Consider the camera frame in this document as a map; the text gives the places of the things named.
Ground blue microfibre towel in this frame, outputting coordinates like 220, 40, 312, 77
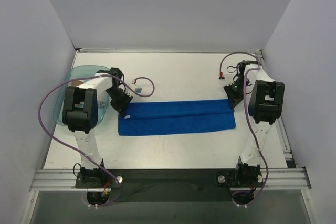
118, 99, 236, 136

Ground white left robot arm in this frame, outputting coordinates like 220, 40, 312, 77
62, 68, 133, 188

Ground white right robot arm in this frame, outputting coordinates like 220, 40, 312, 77
224, 61, 285, 187

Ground rolled brown towel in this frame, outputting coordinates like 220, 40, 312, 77
69, 80, 85, 87

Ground translucent blue plastic tray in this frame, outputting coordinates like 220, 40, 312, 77
53, 65, 110, 126

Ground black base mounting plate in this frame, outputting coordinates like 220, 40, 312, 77
75, 169, 264, 204

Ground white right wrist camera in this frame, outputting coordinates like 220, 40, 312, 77
218, 72, 226, 80

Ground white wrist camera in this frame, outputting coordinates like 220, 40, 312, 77
218, 72, 226, 80
132, 84, 142, 94

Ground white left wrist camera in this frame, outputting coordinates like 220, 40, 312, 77
132, 84, 142, 94

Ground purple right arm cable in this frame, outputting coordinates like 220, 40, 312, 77
219, 52, 269, 206

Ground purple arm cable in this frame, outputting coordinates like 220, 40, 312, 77
38, 75, 156, 207
219, 52, 269, 206

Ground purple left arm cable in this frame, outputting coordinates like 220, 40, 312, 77
38, 75, 156, 207

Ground front aluminium frame rail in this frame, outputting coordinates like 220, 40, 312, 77
30, 168, 311, 191

